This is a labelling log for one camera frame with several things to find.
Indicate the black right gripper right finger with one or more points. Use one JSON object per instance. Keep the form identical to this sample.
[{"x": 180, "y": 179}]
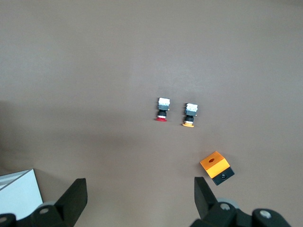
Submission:
[{"x": 208, "y": 208}]

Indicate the red push button switch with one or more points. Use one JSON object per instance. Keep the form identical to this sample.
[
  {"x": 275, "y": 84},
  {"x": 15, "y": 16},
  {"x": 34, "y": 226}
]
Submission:
[{"x": 163, "y": 110}]

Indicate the brown table cover sheet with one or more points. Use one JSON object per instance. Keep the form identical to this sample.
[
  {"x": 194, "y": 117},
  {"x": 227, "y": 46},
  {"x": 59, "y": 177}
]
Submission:
[{"x": 118, "y": 59}]

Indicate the yellow push button switch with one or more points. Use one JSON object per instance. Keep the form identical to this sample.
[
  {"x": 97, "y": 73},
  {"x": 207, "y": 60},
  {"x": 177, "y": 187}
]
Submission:
[{"x": 189, "y": 113}]

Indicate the orange box with black base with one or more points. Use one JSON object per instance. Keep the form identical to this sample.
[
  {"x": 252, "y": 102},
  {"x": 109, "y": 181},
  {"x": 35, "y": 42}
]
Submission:
[{"x": 215, "y": 164}]

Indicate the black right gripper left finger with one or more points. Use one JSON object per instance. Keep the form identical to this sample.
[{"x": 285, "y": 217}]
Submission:
[{"x": 71, "y": 201}]

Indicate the white drawer cabinet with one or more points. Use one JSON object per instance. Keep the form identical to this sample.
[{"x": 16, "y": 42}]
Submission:
[{"x": 16, "y": 194}]

